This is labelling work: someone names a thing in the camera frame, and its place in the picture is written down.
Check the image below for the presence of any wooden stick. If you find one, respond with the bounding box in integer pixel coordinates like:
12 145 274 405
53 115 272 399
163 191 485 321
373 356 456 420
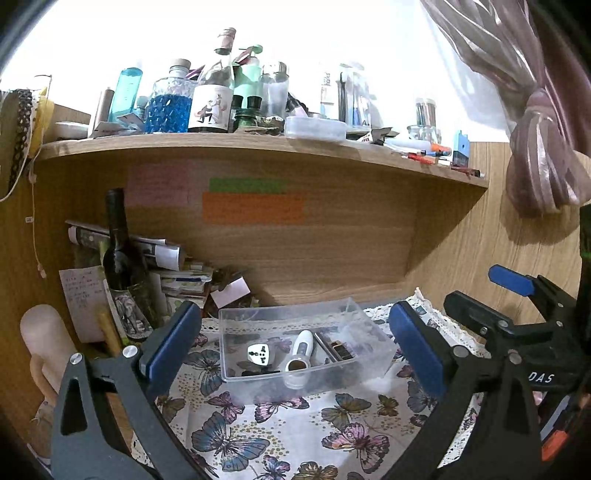
98 311 123 358

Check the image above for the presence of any stack of papers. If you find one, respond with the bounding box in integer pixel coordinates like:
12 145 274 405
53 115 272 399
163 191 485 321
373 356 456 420
65 219 218 319

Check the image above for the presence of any dark wine bottle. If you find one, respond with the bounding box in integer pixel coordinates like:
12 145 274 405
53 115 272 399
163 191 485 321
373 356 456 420
102 188 162 342

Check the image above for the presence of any white card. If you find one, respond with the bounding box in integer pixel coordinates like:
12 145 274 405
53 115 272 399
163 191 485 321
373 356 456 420
210 277 251 309

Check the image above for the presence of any dark brown trinket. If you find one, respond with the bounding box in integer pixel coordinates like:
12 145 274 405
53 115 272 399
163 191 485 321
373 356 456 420
210 265 245 289

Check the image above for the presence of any clear plastic box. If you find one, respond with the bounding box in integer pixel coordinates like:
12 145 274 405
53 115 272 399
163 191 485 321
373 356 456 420
218 296 399 398

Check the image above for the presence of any green sticky note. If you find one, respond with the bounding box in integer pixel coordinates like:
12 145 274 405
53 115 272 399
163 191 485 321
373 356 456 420
209 178 288 193

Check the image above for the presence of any yellow cloth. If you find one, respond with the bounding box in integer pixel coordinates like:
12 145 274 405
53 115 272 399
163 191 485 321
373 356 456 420
30 88 55 155

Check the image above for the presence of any butterfly print tablecloth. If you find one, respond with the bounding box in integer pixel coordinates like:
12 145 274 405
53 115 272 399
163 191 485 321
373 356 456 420
131 287 499 480

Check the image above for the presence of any glass jar with silver lid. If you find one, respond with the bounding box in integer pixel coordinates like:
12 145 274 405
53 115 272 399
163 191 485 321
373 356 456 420
259 61 290 120

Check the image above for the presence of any glass jar with pens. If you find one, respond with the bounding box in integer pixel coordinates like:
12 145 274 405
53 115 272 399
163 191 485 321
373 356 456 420
409 98 441 144

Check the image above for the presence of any black lace ribbon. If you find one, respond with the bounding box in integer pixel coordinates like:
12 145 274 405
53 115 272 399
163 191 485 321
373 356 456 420
0 89 35 201

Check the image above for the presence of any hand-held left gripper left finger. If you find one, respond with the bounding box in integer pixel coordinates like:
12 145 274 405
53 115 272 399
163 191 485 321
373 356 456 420
51 300 218 480

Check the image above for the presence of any clear labelled corked bottle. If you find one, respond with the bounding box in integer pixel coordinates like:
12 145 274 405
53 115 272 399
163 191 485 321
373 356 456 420
187 28 237 134

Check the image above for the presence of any white cord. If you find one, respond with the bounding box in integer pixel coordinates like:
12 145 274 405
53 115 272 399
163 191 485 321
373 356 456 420
27 152 48 280

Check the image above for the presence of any white travel adapter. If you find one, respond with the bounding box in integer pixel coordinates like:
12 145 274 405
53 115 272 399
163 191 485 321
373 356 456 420
246 342 272 365

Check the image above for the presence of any pink sticky note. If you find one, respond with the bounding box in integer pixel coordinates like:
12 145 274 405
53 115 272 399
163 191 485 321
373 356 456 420
127 161 192 208

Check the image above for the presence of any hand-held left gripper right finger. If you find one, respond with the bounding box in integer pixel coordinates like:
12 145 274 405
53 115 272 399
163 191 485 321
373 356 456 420
383 300 541 480

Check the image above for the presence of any white dish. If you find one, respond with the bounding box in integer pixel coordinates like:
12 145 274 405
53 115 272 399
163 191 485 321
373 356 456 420
54 121 89 139

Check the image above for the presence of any pink curtain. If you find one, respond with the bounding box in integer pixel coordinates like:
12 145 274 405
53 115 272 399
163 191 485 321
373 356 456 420
420 0 591 217

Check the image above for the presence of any white infrared thermometer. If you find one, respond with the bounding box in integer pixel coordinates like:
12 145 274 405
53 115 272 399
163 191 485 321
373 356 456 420
281 329 316 388

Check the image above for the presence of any clear lidded plastic container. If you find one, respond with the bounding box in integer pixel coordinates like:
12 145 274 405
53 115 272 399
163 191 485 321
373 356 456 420
284 115 347 141

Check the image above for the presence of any glass bottle with blue beads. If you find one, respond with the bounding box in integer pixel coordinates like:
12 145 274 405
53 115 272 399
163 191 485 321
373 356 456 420
145 58 195 134

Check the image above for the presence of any brown cardboard tube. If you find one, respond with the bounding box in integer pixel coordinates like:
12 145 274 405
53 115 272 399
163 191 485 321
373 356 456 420
92 88 115 137

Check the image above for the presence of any wooden shelf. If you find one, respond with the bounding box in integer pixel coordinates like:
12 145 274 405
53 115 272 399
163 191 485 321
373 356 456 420
0 104 490 305

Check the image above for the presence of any teal plastic bottle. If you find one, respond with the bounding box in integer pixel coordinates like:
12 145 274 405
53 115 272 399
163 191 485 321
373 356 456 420
110 67 144 123

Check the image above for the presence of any beige plastic object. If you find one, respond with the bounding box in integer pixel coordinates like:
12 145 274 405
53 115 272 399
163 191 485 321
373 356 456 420
19 305 77 457

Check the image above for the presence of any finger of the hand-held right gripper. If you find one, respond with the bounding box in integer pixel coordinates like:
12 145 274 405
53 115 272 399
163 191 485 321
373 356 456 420
488 264 580 324
443 290 572 356

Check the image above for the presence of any clear pen holder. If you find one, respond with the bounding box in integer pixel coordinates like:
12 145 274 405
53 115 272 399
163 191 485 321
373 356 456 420
339 62 372 129

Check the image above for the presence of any pale green bottle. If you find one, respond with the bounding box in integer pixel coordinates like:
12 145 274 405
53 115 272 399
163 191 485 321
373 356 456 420
233 45 264 100

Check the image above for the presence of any white tube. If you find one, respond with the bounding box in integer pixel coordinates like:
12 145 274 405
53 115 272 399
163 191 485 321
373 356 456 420
320 65 340 121

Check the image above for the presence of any white handwritten note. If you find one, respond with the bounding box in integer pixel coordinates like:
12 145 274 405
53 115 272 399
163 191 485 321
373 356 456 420
59 265 109 344

